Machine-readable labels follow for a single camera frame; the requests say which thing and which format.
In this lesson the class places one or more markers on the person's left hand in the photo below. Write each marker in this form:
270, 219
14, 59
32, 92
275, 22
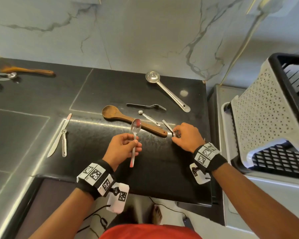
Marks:
122, 149

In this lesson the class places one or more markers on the large steel ladle spoon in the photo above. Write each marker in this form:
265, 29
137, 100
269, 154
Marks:
152, 77

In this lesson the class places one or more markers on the black wristband with markers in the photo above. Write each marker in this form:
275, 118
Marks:
210, 159
94, 179

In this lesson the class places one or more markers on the black right wristband with markers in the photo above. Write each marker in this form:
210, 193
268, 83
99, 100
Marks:
210, 159

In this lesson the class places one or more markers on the white wall socket with plug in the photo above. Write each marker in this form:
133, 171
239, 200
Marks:
279, 7

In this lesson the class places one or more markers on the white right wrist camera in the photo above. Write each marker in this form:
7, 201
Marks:
199, 175

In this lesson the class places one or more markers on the orange wooden spatula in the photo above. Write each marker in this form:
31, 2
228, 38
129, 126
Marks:
27, 70

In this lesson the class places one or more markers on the steel fork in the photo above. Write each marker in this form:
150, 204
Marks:
139, 105

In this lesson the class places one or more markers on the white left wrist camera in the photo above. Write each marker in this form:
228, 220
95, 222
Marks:
118, 199

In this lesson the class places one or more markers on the black power adapter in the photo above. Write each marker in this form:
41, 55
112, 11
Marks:
188, 222

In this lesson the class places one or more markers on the white drip tray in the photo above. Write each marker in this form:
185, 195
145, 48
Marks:
224, 126

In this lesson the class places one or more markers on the dark wooden spoon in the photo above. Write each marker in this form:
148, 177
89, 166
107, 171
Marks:
110, 112

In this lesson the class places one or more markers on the black left wristband with markers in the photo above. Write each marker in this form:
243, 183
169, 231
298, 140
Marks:
94, 179

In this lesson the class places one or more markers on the person's red shirt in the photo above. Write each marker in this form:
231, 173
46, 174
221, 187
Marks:
152, 232

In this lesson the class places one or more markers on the black and white dish rack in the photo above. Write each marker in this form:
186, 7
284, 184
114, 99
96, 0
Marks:
264, 109

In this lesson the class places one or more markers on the person's right hand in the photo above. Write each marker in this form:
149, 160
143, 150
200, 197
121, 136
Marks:
189, 138

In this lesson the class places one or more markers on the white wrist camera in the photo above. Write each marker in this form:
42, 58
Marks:
118, 199
199, 175

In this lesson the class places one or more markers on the white power plug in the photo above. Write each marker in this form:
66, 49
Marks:
265, 3

